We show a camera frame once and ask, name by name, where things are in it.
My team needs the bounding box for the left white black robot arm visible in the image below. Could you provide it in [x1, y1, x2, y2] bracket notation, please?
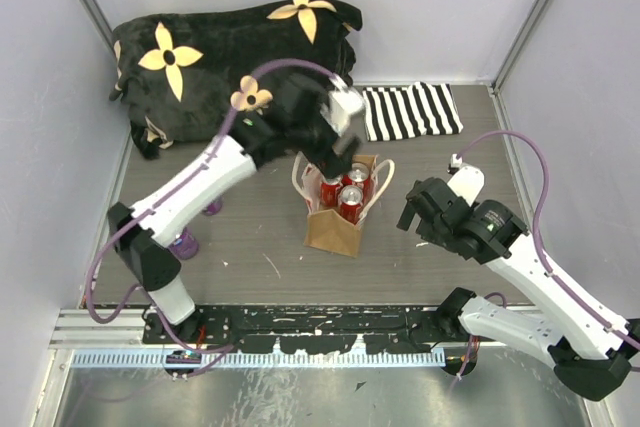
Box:
[107, 73, 364, 343]

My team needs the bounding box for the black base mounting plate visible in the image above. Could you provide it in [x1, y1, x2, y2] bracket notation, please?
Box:
[174, 305, 469, 355]

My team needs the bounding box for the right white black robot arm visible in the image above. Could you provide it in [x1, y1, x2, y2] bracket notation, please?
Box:
[397, 169, 639, 401]

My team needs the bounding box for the purple soda can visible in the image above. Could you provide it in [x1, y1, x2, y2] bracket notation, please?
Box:
[169, 228, 199, 260]
[202, 198, 223, 216]

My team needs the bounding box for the brown canvas bag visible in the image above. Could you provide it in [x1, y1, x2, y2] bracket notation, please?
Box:
[291, 153, 396, 257]

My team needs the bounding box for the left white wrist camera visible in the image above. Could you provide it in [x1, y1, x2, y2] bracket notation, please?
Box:
[321, 88, 365, 137]

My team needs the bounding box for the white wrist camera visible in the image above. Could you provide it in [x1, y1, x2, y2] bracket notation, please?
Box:
[321, 88, 365, 137]
[447, 154, 485, 206]

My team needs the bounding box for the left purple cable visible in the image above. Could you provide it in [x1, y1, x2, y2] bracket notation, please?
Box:
[83, 58, 346, 378]

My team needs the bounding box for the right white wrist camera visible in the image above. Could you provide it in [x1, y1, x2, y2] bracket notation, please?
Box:
[447, 154, 485, 206]

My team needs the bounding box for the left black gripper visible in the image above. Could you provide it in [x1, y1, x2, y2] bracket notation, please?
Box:
[289, 98, 362, 179]

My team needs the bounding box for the white slotted cable duct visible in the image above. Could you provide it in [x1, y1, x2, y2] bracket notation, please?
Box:
[70, 348, 446, 369]

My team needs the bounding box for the black white striped cloth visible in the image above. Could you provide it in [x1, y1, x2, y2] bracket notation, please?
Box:
[362, 82, 464, 142]

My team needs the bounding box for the red cola can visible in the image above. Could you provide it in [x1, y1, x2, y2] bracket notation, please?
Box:
[343, 162, 373, 203]
[337, 185, 364, 225]
[319, 176, 343, 208]

